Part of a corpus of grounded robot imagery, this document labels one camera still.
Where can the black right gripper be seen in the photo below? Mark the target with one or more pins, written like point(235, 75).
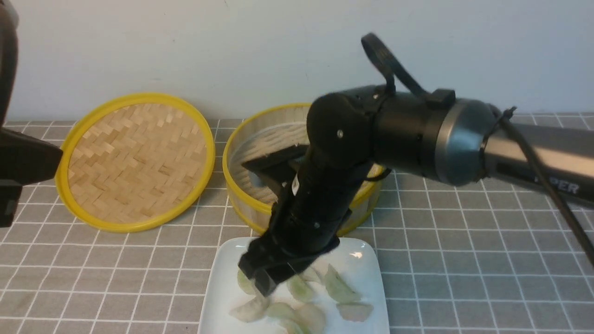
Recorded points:
point(263, 255)

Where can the pale white dumpling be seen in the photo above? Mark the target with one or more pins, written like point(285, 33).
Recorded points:
point(281, 311)

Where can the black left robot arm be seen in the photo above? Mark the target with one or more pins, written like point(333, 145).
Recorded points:
point(24, 160)

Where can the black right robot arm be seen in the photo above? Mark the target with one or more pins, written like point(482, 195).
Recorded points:
point(362, 134)

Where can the green dumpling plate left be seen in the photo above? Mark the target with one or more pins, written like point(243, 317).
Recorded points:
point(245, 284)

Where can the pale dumpling plate lower left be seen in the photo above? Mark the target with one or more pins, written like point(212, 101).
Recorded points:
point(251, 311)

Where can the pale green dumpling plate centre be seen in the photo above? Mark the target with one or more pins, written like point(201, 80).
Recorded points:
point(311, 275)

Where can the pale dumpling plate bottom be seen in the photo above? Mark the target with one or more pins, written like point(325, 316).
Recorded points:
point(313, 317)

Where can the green dumpling plate bottom edge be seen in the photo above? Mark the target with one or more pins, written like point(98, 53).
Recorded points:
point(293, 327)

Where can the green dumpling plate right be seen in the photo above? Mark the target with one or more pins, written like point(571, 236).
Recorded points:
point(337, 288)

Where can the white square plate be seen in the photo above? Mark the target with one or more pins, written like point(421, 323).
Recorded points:
point(354, 260)

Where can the pinkish dumpling plate right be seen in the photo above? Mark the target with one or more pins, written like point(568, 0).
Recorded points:
point(355, 311)

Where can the bamboo steamer basket yellow rim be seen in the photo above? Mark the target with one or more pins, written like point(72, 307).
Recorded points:
point(255, 214)

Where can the white steamer liner paper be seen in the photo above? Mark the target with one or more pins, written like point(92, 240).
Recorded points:
point(252, 144)

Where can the woven bamboo steamer lid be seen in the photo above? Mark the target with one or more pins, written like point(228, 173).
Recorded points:
point(136, 163)

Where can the grey checked tablecloth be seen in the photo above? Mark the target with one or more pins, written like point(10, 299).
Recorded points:
point(485, 258)

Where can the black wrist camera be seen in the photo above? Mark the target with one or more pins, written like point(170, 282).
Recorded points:
point(276, 169)

